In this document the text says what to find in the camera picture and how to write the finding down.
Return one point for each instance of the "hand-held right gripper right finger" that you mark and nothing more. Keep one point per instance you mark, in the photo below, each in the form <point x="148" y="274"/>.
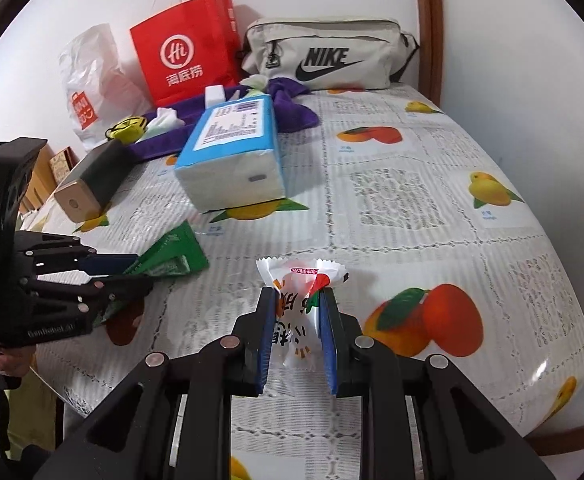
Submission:
<point x="329" y="345"/>

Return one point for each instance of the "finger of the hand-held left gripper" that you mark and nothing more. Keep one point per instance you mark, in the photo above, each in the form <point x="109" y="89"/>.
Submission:
<point x="122" y="287"/>
<point x="107" y="263"/>

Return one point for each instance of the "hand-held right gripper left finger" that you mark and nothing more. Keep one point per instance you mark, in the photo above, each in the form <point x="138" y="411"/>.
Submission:
<point x="267" y="340"/>

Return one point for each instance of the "white orange-print snack packet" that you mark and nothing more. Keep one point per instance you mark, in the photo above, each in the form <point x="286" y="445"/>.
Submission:
<point x="297" y="310"/>

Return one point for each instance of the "dark green packet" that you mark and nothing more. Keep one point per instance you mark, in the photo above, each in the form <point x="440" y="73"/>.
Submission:
<point x="177" y="255"/>

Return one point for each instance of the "yellow black soft toy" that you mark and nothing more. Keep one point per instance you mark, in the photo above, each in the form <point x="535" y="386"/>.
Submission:
<point x="129" y="127"/>

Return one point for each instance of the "white cloth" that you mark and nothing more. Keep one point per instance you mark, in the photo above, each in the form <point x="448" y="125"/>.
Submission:
<point x="167" y="116"/>

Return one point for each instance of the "white sponge block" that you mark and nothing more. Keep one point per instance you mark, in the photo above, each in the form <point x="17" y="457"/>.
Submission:
<point x="215" y="96"/>

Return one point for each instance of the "person's left hand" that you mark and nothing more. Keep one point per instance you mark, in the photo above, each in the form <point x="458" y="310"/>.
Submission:
<point x="14" y="362"/>

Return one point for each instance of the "wooden headboard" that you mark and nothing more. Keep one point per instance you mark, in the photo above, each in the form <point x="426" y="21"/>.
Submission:
<point x="39" y="180"/>

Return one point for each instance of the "dark green gold-ended box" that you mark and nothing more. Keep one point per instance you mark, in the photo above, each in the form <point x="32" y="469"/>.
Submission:
<point x="107" y="170"/>

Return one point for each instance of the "light green bedsheet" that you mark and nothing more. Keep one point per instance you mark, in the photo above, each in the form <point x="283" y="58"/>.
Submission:
<point x="27" y="400"/>

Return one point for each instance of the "white plastic shopping bag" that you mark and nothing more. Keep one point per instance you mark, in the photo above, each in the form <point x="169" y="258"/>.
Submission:
<point x="97" y="70"/>

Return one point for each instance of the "blue tissue pack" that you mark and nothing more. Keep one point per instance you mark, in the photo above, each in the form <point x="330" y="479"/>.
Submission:
<point x="232" y="125"/>

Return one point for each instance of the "purple towel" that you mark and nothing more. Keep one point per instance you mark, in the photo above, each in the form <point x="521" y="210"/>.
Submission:
<point x="297" y="115"/>

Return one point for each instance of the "white crumpled tissue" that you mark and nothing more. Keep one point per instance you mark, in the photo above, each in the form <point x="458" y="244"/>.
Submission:
<point x="257" y="81"/>

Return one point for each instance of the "red paper bag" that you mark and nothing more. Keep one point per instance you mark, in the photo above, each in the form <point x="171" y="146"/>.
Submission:
<point x="182" y="35"/>

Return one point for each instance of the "beige waist bag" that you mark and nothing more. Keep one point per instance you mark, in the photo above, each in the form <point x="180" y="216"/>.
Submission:
<point x="322" y="35"/>

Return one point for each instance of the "brown picture frame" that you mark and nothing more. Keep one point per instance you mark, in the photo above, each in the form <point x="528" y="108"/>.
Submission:
<point x="62" y="165"/>

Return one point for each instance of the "brown wooden door frame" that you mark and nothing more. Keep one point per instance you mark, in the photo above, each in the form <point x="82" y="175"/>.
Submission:
<point x="429" y="20"/>

